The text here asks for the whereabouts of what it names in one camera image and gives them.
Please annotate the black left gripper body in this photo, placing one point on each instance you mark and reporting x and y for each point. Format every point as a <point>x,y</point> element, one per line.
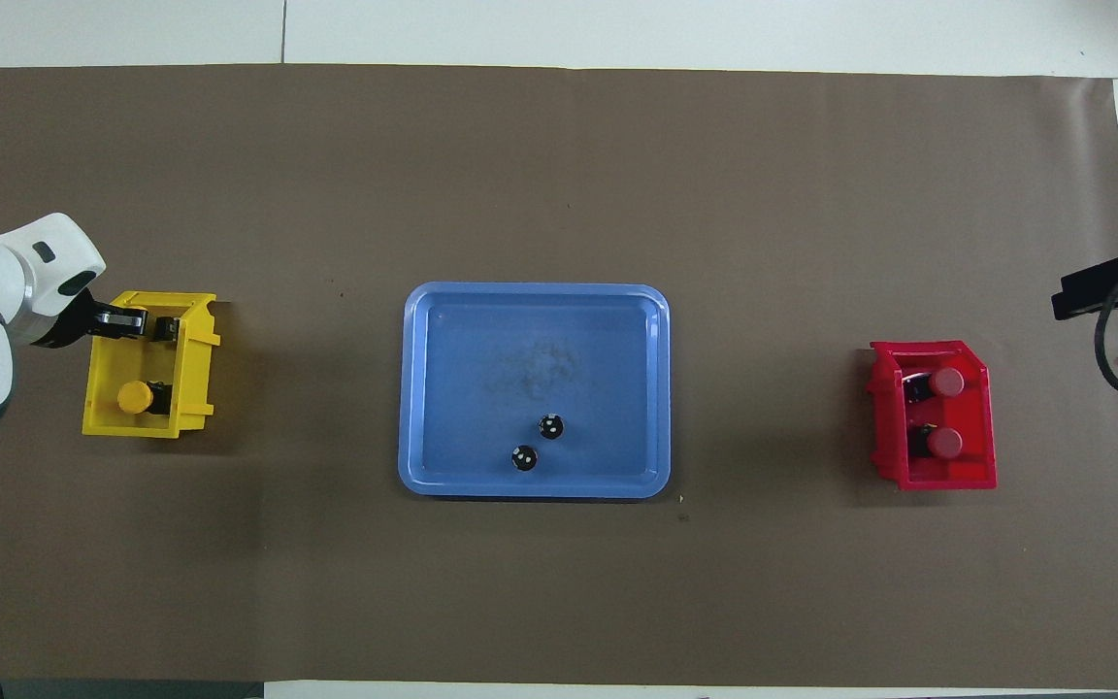
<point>88,320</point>

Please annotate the red push button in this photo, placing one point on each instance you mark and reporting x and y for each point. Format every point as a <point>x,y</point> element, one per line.
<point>944,443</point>
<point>947,382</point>

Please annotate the yellow plastic bin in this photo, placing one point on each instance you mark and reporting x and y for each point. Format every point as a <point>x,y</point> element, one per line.
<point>108,374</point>

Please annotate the red plastic bin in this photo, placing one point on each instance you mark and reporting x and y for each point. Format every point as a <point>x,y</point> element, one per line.
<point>976,427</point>

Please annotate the blue plastic tray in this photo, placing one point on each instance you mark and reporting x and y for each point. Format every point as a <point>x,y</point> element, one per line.
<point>520,359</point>

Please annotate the black cylindrical capacitor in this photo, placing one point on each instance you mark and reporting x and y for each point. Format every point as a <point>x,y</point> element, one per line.
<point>523,457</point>
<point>550,426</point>

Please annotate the brown paper mat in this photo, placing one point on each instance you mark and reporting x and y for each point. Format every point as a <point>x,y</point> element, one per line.
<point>559,582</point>

